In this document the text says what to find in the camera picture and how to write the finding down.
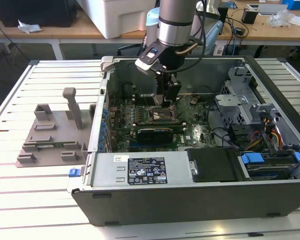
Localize red yellow wire bundle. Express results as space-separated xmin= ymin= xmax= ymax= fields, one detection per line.
xmin=249 ymin=117 xmax=284 ymax=151

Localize small black box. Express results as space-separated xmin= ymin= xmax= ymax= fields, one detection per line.
xmin=241 ymin=8 xmax=258 ymax=25

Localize large black box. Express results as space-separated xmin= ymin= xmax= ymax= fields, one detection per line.
xmin=0 ymin=0 xmax=78 ymax=28

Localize wooden desk with clutter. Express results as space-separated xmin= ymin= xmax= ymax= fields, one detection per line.
xmin=216 ymin=1 xmax=300 ymax=48

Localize silver power supply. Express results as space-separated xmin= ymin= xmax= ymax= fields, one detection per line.
xmin=91 ymin=151 xmax=195 ymax=188

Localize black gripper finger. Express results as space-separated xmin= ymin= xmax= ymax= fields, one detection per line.
xmin=155 ymin=71 xmax=167 ymax=104
xmin=164 ymin=74 xmax=183 ymax=109

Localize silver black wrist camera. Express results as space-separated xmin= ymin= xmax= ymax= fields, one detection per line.
xmin=134 ymin=42 xmax=167 ymax=76

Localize black grey PC case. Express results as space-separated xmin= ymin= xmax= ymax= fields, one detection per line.
xmin=66 ymin=55 xmax=300 ymax=227

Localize crumpled white paper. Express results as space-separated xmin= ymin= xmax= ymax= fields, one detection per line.
xmin=16 ymin=18 xmax=43 ymax=35

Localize blue cardboard box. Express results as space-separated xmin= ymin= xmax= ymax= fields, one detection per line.
xmin=281 ymin=0 xmax=300 ymax=11

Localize black drive bay cover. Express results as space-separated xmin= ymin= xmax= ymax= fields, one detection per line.
xmin=186 ymin=147 xmax=238 ymax=183

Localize silver drive cage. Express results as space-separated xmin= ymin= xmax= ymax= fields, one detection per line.
xmin=213 ymin=66 xmax=283 ymax=151

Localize crumpled clear plastic bag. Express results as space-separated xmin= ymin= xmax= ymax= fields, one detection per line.
xmin=266 ymin=10 xmax=296 ymax=28

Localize flat grey white box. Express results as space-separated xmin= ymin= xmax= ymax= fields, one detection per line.
xmin=256 ymin=3 xmax=290 ymax=16

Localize CPU socket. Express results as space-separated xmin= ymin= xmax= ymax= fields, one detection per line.
xmin=148 ymin=105 xmax=178 ymax=122

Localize black graphics card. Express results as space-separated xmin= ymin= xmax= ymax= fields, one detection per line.
xmin=135 ymin=127 xmax=175 ymax=145

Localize hard disk in blue carrier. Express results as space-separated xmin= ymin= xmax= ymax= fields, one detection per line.
xmin=237 ymin=151 xmax=300 ymax=181

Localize metal locking lever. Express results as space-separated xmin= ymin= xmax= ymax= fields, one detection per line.
xmin=143 ymin=95 xmax=152 ymax=111

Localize grey parts rack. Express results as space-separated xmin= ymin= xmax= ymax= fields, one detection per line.
xmin=14 ymin=87 xmax=98 ymax=169

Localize green motherboard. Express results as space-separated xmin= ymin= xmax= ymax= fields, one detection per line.
xmin=106 ymin=93 xmax=216 ymax=153

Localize black camera cable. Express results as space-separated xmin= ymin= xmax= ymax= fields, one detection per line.
xmin=163 ymin=0 xmax=208 ymax=73

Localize wooden desk white legs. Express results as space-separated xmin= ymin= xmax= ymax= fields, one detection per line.
xmin=0 ymin=9 xmax=163 ymax=61

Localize black internal cable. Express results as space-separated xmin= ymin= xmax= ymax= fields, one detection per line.
xmin=205 ymin=98 xmax=241 ymax=151

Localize white plastic machine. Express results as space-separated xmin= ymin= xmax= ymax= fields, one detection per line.
xmin=77 ymin=0 xmax=162 ymax=40

